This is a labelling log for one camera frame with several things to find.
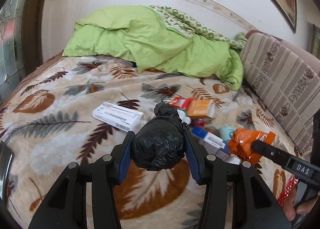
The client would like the stained glass door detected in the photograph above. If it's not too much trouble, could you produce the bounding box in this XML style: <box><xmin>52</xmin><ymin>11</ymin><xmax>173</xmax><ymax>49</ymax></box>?
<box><xmin>1</xmin><ymin>0</ymin><xmax>44</xmax><ymax>104</ymax></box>

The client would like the red foot patch pouch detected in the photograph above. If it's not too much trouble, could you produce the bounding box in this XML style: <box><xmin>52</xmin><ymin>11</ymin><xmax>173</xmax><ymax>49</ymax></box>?
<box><xmin>167</xmin><ymin>97</ymin><xmax>196</xmax><ymax>110</ymax></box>

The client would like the teal cartoon tissue pack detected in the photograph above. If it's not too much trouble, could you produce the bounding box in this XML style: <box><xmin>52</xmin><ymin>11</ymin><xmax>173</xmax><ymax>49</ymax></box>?
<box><xmin>219</xmin><ymin>126</ymin><xmax>236</xmax><ymax>142</ymax></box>

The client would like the green quilt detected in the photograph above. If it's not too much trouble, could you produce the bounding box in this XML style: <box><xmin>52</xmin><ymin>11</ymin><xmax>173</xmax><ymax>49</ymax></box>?
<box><xmin>63</xmin><ymin>5</ymin><xmax>247</xmax><ymax>90</ymax></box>

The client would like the orange white snack bag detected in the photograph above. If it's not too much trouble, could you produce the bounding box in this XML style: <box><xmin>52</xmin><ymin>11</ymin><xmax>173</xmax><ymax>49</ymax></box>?
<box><xmin>227</xmin><ymin>128</ymin><xmax>276</xmax><ymax>166</ymax></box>

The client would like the leaf pattern blanket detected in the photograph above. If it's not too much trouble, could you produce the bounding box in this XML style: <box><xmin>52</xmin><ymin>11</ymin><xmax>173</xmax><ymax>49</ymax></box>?
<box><xmin>1</xmin><ymin>56</ymin><xmax>299</xmax><ymax>228</ymax></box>

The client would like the orange cardboard box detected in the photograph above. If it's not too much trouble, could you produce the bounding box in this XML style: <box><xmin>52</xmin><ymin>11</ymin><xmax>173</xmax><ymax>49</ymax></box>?
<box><xmin>186</xmin><ymin>99</ymin><xmax>215</xmax><ymax>120</ymax></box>

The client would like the person right hand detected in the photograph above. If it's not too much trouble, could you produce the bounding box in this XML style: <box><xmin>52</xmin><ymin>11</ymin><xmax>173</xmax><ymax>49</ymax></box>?
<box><xmin>283</xmin><ymin>186</ymin><xmax>319</xmax><ymax>221</ymax></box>

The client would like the striped floral cushion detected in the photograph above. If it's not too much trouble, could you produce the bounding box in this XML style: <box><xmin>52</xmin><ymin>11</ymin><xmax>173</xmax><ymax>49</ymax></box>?
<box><xmin>240</xmin><ymin>32</ymin><xmax>319</xmax><ymax>156</ymax></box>

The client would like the black plastic bag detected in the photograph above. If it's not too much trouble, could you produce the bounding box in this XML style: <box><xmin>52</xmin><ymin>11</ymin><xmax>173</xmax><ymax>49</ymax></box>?
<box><xmin>131</xmin><ymin>102</ymin><xmax>185</xmax><ymax>171</ymax></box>

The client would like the white pill box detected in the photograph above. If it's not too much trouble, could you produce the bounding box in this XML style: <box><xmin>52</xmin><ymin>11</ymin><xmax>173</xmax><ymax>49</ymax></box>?
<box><xmin>92</xmin><ymin>102</ymin><xmax>143</xmax><ymax>132</ymax></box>

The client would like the blue white medicine box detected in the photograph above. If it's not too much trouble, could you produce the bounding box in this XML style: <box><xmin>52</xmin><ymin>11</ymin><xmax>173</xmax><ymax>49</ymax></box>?
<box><xmin>191</xmin><ymin>127</ymin><xmax>241</xmax><ymax>165</ymax></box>

